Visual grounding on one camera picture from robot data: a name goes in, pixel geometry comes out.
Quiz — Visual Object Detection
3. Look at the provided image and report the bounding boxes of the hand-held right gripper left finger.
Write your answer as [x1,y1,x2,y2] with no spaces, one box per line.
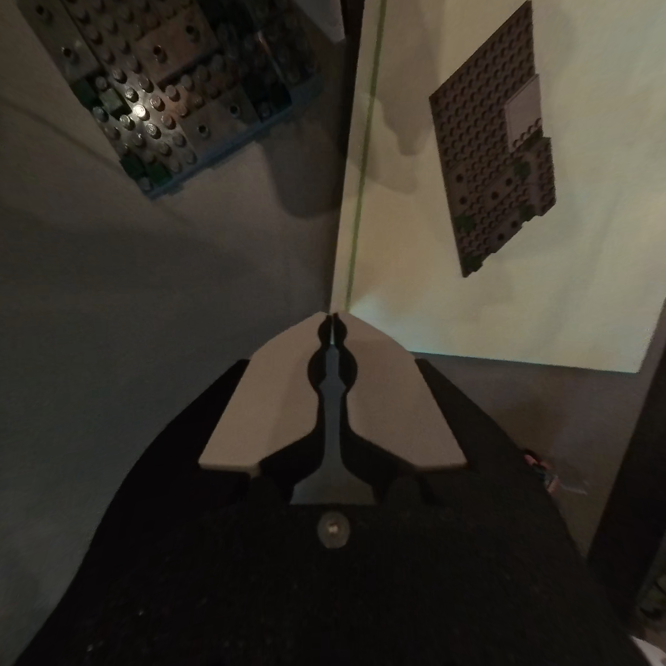
[199,311,334,474]

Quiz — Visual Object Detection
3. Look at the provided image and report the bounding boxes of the instruction booklet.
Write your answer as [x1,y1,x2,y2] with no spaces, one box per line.
[327,0,666,375]

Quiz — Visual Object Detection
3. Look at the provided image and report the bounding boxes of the white rounded object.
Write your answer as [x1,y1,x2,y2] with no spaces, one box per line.
[627,632,666,666]

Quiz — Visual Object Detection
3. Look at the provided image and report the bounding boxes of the grey studded baseplate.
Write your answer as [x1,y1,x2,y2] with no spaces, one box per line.
[18,0,324,201]

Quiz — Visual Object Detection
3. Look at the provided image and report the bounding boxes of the grey desk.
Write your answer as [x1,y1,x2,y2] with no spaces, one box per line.
[0,0,648,666]

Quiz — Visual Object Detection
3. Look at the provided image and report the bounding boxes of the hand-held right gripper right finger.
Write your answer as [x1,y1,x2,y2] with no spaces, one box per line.
[335,311,468,474]

